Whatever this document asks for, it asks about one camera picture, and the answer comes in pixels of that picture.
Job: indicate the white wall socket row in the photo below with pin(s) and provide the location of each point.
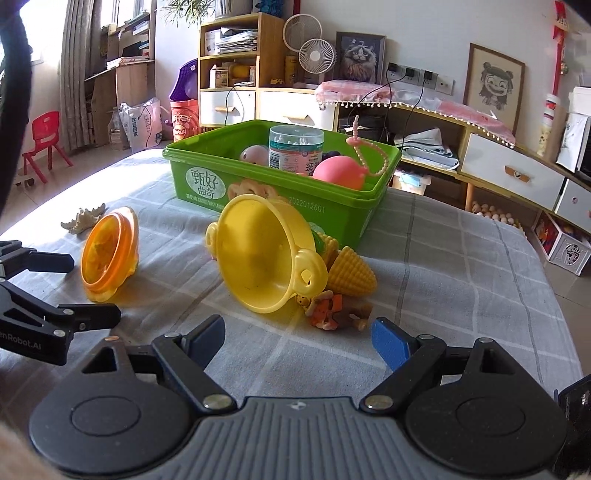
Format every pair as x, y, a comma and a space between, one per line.
444, 85

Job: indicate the orange toy bowl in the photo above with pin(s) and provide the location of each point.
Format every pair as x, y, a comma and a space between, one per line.
106, 254

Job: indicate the wooden side shelf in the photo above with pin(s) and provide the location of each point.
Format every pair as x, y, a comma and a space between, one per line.
131, 83

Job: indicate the red hanging ornament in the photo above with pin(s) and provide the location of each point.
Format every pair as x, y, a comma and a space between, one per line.
561, 41

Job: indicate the orange printed bucket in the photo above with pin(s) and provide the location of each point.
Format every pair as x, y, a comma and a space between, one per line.
184, 122

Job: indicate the long wooden low cabinet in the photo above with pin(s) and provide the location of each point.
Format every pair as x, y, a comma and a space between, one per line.
508, 166

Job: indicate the clear cotton swab jar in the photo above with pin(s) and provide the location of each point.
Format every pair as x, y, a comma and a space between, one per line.
295, 147

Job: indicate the white plastic sack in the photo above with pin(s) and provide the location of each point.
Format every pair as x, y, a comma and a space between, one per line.
141, 124

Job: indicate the white printer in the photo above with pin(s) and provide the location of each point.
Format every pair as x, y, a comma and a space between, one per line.
581, 99

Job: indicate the grey curtain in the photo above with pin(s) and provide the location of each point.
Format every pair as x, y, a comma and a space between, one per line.
83, 69

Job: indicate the yellow can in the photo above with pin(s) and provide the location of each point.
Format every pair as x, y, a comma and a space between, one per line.
291, 71

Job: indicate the yellow toy corn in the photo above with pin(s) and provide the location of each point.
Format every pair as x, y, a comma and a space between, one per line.
353, 274

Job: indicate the yellow toy pot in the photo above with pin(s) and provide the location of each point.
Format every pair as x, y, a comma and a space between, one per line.
258, 249

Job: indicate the stack of papers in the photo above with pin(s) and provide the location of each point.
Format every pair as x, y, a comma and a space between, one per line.
235, 41

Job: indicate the folded pale cloth pile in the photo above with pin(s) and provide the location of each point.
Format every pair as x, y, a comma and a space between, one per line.
427, 150

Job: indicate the potted green plant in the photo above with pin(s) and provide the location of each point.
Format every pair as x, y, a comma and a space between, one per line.
198, 7

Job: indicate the red plastic chair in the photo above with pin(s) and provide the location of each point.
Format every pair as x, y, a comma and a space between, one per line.
46, 134

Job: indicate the grey checked blanket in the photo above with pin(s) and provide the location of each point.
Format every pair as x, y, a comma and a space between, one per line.
438, 277

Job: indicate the black box device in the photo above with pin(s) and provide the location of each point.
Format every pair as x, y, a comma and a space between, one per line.
362, 127

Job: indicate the small white desk fan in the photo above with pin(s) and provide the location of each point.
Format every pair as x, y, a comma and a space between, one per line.
316, 55

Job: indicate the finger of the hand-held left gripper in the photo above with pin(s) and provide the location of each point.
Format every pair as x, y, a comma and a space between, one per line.
92, 317
51, 263

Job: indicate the blue toy figure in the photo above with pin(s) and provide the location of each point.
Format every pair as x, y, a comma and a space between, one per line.
272, 5

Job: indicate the large white round fan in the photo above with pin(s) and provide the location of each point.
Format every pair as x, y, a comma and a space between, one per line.
300, 30

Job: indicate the yellow egg tray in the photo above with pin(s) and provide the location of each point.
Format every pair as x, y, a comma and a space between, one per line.
496, 214

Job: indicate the beige starfish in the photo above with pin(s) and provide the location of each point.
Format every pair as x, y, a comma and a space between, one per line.
83, 219

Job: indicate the black tablet on stand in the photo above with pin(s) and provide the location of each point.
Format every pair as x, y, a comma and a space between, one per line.
577, 406

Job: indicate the framed cat picture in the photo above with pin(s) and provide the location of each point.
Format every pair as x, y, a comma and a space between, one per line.
358, 57

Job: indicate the black charger plug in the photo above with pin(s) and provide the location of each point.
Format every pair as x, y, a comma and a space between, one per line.
410, 74
428, 76
394, 73

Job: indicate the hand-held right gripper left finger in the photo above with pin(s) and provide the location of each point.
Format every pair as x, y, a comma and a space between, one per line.
207, 337

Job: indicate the pink fringed cloth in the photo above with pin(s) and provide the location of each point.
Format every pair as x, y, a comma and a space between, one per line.
461, 113

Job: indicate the white plastic crate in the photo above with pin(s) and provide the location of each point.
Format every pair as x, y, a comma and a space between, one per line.
570, 251

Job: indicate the cream tall bottle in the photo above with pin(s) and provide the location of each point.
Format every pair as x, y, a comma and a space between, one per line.
549, 124

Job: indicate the blue white packet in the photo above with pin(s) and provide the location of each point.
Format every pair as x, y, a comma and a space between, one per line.
411, 180

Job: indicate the purple plastic stool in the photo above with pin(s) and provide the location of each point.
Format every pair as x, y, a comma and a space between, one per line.
184, 81

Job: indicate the pink clear toy ball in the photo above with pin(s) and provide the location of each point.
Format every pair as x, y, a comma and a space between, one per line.
254, 154

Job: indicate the small toy animal figure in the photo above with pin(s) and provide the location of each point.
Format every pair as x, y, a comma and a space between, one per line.
332, 311

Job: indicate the green plastic box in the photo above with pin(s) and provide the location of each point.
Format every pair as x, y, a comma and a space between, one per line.
207, 180

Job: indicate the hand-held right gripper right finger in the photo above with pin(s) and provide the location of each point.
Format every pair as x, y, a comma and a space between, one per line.
390, 341

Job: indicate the framed cartoon girl picture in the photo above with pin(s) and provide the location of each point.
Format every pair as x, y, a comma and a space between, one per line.
494, 85

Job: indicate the clear plastic bottle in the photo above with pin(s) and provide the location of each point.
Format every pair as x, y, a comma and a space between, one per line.
117, 131

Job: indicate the wooden shelf cabinet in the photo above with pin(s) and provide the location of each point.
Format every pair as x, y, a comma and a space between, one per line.
272, 37

